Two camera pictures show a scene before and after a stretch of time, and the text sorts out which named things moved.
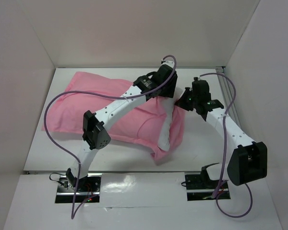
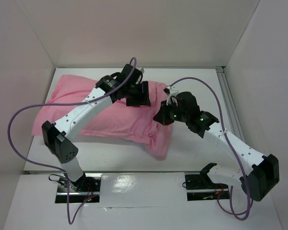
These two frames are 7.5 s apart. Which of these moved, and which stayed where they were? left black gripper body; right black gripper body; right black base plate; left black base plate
Moved: left black gripper body; right black gripper body
Stayed: left black base plate; right black base plate
